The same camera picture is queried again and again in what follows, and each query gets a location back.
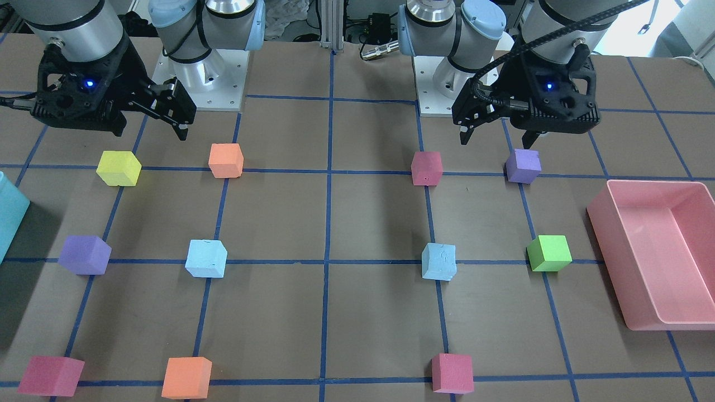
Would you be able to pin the pink plastic bin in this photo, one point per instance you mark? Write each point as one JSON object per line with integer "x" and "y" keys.
{"x": 657, "y": 240}

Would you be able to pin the silver metal connector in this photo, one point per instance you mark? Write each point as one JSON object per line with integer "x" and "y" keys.
{"x": 379, "y": 51}

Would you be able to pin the yellow foam block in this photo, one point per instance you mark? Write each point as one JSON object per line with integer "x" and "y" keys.
{"x": 119, "y": 168}

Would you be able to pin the green foam block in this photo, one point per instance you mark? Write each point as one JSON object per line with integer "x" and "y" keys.
{"x": 549, "y": 253}

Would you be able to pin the red foam block near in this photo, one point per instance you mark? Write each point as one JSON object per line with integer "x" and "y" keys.
{"x": 452, "y": 374}

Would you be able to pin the red foam block with hole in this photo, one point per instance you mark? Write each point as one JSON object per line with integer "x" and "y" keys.
{"x": 426, "y": 169}

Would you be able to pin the aluminium frame post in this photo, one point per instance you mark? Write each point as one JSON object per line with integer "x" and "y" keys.
{"x": 332, "y": 24}

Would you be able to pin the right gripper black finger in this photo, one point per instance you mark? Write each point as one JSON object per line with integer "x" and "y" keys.
{"x": 169, "y": 101}

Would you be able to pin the light blue foam block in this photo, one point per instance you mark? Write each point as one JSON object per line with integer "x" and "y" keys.
{"x": 206, "y": 258}

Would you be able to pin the cyan plastic bin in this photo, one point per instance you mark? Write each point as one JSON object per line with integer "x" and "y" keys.
{"x": 14, "y": 205}

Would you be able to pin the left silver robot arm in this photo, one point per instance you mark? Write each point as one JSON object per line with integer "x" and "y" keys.
{"x": 467, "y": 35}

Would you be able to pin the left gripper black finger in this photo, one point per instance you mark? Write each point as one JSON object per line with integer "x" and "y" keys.
{"x": 476, "y": 105}
{"x": 530, "y": 137}

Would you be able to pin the red foam block corner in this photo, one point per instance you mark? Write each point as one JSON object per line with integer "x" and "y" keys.
{"x": 51, "y": 376}

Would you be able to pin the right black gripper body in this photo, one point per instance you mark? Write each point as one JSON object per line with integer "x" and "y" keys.
{"x": 129, "y": 72}

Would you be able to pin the light blue foam block dented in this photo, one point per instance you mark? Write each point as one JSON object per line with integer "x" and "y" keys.
{"x": 439, "y": 262}

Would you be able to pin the purple foam block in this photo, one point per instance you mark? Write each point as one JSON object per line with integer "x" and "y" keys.
{"x": 85, "y": 255}
{"x": 523, "y": 166}

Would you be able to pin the orange foam block far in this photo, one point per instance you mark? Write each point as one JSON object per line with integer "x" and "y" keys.
{"x": 226, "y": 160}

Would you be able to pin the orange foam block near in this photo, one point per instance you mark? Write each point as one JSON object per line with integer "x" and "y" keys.
{"x": 187, "y": 378}

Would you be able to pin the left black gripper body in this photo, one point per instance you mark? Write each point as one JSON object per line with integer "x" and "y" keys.
{"x": 509, "y": 80}

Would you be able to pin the black power adapter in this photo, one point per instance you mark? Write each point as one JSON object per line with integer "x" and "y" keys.
{"x": 378, "y": 28}

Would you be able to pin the orange foam block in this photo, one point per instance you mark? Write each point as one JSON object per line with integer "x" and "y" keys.
{"x": 226, "y": 160}
{"x": 187, "y": 378}

